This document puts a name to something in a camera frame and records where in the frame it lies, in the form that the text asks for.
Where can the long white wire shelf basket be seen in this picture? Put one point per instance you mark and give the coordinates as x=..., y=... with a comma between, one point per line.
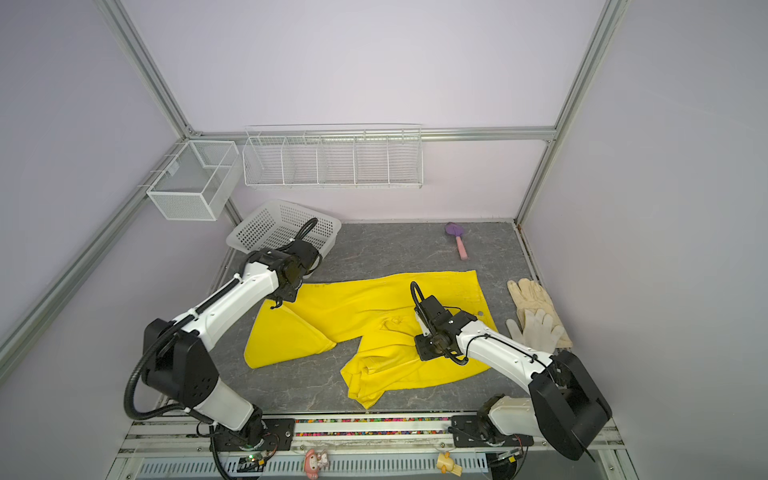
x=371, y=155

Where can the pink plush figure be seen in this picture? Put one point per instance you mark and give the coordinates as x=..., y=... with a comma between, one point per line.
x=315, y=461

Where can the white cotton work glove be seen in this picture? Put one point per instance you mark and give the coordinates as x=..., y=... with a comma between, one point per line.
x=540, y=332

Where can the yellow duck figure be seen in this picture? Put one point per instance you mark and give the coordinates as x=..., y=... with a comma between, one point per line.
x=446, y=464

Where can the white plastic laundry basket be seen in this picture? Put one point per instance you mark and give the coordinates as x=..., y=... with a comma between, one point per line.
x=276, y=222

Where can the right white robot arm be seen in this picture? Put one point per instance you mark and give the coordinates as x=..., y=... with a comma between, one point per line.
x=568, y=407

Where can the green circuit board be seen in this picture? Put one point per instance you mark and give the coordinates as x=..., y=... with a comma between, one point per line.
x=251, y=464

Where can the purple pink toy spoon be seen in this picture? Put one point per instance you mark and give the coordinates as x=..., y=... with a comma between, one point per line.
x=457, y=231

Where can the small white mesh wall basket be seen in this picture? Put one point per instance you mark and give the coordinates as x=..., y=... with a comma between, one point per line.
x=198, y=181

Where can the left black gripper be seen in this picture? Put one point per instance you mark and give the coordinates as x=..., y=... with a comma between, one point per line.
x=290, y=298

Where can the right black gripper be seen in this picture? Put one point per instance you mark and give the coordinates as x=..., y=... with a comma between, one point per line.
x=424, y=352

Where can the beige leather work glove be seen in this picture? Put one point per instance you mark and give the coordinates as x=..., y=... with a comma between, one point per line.
x=530, y=295

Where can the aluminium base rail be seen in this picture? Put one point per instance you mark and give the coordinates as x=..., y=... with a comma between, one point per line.
x=400, y=445

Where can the yellow trousers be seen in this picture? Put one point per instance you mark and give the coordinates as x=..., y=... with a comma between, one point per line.
x=380, y=313

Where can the aluminium frame profile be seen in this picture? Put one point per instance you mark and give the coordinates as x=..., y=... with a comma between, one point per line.
x=39, y=317

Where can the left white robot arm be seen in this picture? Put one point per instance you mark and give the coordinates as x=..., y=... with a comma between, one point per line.
x=176, y=371

